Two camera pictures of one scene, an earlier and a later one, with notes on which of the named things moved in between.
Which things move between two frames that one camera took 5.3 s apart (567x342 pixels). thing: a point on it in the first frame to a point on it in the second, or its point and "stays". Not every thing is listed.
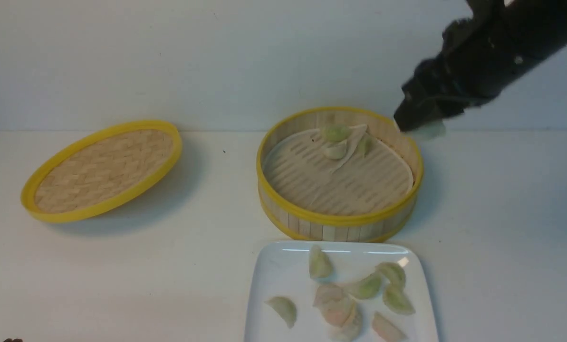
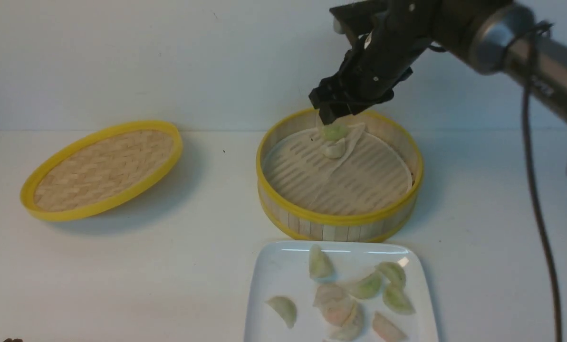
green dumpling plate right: x=396 y=300 stays
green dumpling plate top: x=320 y=265 stays
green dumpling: x=337 y=132 stays
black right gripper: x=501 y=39 to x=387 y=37
